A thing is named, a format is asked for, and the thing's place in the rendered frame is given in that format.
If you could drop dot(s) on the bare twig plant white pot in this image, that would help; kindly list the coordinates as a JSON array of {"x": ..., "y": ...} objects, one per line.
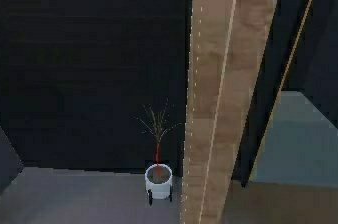
[{"x": 158, "y": 186}]

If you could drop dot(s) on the brown wooden room door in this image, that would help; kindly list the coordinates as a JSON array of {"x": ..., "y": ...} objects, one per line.
[{"x": 217, "y": 110}]

